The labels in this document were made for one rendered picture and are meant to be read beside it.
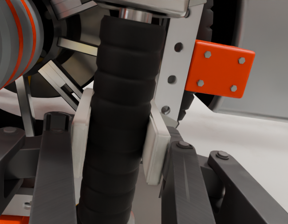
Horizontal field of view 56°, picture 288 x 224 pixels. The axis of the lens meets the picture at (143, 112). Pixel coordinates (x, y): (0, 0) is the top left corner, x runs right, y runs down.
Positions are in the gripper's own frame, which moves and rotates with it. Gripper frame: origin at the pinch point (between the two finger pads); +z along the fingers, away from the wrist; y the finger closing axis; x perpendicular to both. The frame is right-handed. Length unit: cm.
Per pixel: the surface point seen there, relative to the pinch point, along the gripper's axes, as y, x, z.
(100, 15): -3.9, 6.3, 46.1
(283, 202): 119, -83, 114
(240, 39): 23.5, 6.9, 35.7
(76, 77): -7.6, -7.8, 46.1
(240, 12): 22.2, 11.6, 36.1
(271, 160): 146, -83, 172
